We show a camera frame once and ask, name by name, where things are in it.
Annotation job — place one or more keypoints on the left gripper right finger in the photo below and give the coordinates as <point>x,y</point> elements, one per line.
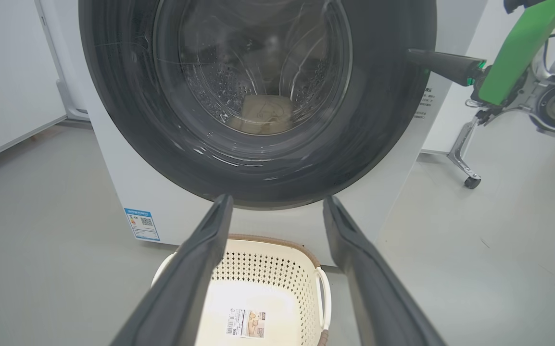
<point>373,298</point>

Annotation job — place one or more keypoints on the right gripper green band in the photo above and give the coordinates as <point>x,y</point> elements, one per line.
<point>518,53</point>

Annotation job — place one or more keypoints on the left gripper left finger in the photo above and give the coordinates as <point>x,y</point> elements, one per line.
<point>181,288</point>

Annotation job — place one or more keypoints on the dark round washer door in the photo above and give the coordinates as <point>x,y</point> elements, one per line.
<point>378,144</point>

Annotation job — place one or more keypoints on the cream garment with blue print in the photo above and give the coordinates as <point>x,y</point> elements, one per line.
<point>263,113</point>

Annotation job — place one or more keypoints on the white front-load washing machine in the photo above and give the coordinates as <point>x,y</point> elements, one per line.
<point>176,221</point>

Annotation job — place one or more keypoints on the barcode product label sticker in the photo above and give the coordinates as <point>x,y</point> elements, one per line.
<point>245,323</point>

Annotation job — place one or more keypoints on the blue energy label sticker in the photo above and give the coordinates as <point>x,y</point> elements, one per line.
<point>142,225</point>

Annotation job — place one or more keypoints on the cream perforated laundry basket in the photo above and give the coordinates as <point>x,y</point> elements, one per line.
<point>268,269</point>

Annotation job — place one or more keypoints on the metal stand leg with caster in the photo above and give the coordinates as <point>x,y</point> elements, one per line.
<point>472,182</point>

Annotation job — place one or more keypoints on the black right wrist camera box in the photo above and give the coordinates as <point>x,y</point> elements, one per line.
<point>518,5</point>

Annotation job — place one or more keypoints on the white partition frame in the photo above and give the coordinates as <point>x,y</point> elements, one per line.
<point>68,98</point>

